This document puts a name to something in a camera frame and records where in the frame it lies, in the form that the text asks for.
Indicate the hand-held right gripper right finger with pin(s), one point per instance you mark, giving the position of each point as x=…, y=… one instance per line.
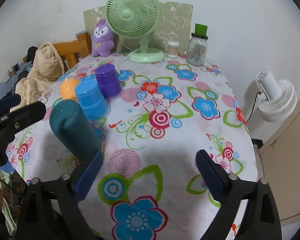
x=211, y=177

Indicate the blue cup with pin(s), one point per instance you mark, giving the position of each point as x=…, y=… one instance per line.
x=92, y=100

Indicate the orange cup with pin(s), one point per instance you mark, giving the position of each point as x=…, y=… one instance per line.
x=68, y=88

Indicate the beige cloth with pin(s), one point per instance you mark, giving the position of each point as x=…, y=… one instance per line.
x=45, y=65

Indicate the glass jar with green lid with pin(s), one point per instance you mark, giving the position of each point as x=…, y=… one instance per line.
x=197, y=52

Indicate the beige cabinet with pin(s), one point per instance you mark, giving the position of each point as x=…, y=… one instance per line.
x=285, y=167

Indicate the purple cup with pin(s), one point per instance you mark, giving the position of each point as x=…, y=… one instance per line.
x=107, y=81

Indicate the purple plush toy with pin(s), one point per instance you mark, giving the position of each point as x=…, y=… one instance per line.
x=102, y=42

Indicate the floral tablecloth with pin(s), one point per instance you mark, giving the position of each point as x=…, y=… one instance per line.
x=165, y=142

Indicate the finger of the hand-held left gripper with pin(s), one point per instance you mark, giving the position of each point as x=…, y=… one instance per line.
x=25, y=117

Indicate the green table fan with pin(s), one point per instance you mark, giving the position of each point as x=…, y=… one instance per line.
x=130, y=13

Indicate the wooden chair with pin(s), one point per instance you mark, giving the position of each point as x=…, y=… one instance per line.
x=72, y=48

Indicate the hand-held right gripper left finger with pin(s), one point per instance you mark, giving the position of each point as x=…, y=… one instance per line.
x=88, y=175

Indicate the white fan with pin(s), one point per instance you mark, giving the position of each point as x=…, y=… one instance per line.
x=277, y=97

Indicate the beige floral board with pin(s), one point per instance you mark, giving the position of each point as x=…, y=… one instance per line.
x=175, y=17

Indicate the cotton swab container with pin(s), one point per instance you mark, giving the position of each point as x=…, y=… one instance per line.
x=173, y=50

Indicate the dark teal cup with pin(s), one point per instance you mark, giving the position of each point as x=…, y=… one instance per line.
x=75, y=130

